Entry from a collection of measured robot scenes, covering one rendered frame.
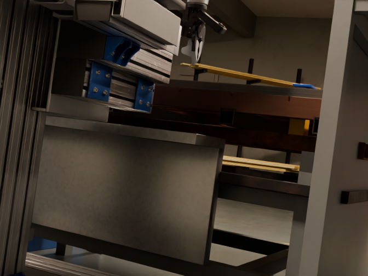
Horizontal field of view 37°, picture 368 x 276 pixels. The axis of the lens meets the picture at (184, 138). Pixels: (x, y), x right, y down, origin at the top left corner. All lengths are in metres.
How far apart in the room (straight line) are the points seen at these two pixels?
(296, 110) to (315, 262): 0.52
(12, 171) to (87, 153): 0.54
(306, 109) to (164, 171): 0.47
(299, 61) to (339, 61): 8.73
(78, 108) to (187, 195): 0.45
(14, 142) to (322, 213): 0.73
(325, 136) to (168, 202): 0.65
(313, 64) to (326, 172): 8.71
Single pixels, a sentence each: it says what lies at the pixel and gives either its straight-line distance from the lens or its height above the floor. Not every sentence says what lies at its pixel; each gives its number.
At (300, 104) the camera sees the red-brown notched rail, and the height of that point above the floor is 0.80.
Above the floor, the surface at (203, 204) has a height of 0.48.
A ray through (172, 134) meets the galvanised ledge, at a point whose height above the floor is 0.67.
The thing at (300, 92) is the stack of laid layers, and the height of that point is 0.84.
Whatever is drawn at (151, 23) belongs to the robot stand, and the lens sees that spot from 1.22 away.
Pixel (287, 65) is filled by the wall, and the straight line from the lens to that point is 9.99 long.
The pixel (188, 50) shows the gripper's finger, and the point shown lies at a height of 0.98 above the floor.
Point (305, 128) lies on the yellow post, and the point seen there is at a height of 0.75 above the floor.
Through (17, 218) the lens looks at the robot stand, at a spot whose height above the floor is 0.41.
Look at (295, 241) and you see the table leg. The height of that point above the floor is 0.41.
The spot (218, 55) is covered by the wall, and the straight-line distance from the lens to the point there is 10.41.
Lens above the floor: 0.64
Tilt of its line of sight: 1 degrees up
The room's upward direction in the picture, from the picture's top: 8 degrees clockwise
